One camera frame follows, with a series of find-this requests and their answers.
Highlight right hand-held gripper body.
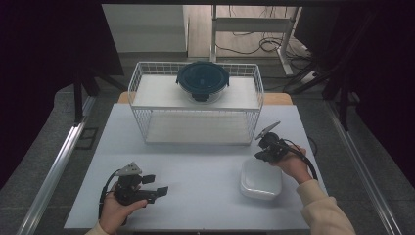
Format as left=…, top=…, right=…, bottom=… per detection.
left=254, top=120, right=292, bottom=164

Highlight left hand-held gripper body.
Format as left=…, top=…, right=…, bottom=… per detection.
left=112, top=162, right=159, bottom=207

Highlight white square dish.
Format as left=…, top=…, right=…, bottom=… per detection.
left=239, top=157, right=285, bottom=201

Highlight white wire shelf rack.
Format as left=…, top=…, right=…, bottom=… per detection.
left=127, top=61, right=265, bottom=147

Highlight dark round lidded container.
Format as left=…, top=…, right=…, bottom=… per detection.
left=175, top=60, right=231, bottom=105

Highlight person's left hand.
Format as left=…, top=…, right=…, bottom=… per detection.
left=98, top=182, right=149, bottom=235

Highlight person's right hand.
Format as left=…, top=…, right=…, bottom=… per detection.
left=269, top=144, right=315, bottom=186

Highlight wooden table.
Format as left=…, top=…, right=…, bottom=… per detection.
left=116, top=91, right=294, bottom=106

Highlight white power strip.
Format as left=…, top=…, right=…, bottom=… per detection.
left=299, top=70, right=320, bottom=85

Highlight black metal stand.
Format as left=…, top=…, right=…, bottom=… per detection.
left=283, top=13, right=363, bottom=132
left=72, top=63, right=129, bottom=127

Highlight black curtain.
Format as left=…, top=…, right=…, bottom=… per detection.
left=293, top=0, right=415, bottom=189
left=0, top=0, right=125, bottom=190

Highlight white cabinet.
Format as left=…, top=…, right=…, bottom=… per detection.
left=101, top=4, right=190, bottom=54

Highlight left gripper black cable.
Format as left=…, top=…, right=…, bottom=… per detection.
left=97, top=168, right=122, bottom=220

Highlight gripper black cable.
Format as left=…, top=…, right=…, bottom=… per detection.
left=97, top=168, right=122, bottom=220
left=282, top=138, right=319, bottom=181

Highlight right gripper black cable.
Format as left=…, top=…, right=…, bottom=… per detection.
left=282, top=138, right=319, bottom=181

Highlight thin black cable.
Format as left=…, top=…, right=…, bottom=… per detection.
left=307, top=135, right=319, bottom=157

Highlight aluminium rail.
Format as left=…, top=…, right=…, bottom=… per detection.
left=16, top=95, right=98, bottom=235
left=325, top=97, right=404, bottom=235

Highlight black floor cables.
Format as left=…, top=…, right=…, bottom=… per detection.
left=214, top=4, right=311, bottom=62

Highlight white metal desk frame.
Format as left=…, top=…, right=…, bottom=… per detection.
left=209, top=4, right=303, bottom=76

